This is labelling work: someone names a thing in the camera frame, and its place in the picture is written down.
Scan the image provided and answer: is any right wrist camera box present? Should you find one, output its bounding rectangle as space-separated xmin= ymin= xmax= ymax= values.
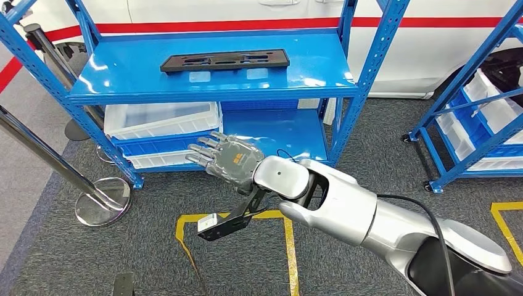
xmin=197 ymin=186 xmax=271 ymax=242

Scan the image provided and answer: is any chrome stanchion post with base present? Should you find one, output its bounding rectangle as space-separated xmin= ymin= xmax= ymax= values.
xmin=0 ymin=105 xmax=133 ymax=228

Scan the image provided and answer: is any black stanchion post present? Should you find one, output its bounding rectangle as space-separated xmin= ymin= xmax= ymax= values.
xmin=23 ymin=23 xmax=115 ymax=165

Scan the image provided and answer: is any dark round stanchion base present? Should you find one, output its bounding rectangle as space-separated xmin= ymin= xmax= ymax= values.
xmin=64 ymin=119 xmax=91 ymax=142

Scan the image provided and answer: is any black plastic plate frame part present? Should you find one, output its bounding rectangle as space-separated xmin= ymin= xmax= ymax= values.
xmin=160 ymin=49 xmax=290 ymax=74

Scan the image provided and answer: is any red barrier belt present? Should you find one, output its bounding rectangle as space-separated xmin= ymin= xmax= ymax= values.
xmin=0 ymin=16 xmax=523 ymax=94

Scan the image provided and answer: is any black robot foot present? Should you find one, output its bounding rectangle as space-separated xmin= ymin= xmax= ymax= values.
xmin=111 ymin=272 xmax=136 ymax=296

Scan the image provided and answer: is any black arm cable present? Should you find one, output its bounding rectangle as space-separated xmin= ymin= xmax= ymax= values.
xmin=376 ymin=195 xmax=456 ymax=296

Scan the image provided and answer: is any blue plastic crate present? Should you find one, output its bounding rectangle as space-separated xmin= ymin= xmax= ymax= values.
xmin=448 ymin=89 xmax=523 ymax=158
xmin=111 ymin=129 xmax=221 ymax=158

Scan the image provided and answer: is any blue metal shelf rack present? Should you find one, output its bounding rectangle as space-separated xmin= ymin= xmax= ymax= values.
xmin=0 ymin=0 xmax=411 ymax=191

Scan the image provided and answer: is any blue shelf rack on casters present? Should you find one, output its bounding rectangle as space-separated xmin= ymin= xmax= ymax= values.
xmin=402 ymin=0 xmax=523 ymax=194

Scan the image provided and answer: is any white car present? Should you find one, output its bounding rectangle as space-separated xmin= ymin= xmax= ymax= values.
xmin=16 ymin=0 xmax=523 ymax=108

